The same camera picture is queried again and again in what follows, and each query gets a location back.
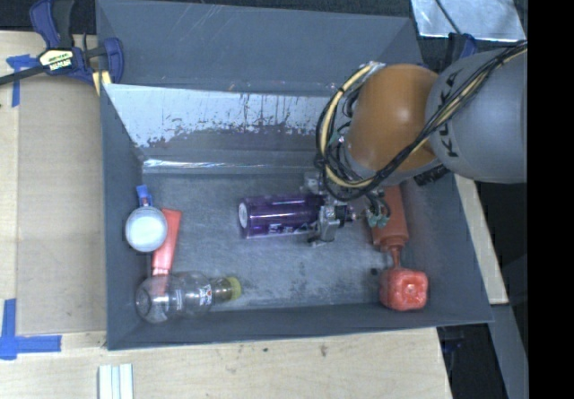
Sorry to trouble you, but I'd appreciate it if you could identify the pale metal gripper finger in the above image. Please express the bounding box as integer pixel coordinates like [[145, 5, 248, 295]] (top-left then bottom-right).
[[307, 205, 340, 248], [303, 171, 326, 198]]

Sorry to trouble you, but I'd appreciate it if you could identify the purple bottle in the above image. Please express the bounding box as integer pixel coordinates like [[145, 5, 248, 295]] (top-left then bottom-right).
[[238, 192, 326, 240]]

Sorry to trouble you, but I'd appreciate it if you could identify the red-brown squeeze bottle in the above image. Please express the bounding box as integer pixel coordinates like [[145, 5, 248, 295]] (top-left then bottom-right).
[[369, 185, 410, 271]]

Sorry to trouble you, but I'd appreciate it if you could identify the grey metal bin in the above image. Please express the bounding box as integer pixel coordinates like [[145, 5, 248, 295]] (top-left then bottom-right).
[[94, 0, 495, 351]]

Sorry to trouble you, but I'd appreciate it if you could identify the orange-red cube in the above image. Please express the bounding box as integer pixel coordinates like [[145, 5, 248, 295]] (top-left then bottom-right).
[[378, 267, 430, 313]]

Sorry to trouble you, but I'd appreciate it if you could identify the salmon red flat tube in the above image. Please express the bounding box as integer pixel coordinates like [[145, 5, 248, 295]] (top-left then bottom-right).
[[150, 207, 184, 278]]

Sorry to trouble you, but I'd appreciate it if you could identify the clear plastic bottle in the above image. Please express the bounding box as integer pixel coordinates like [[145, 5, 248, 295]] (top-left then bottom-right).
[[135, 271, 243, 325]]

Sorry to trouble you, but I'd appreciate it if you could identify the pale wood board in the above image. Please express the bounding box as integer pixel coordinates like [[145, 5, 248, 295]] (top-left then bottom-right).
[[15, 73, 109, 336]]

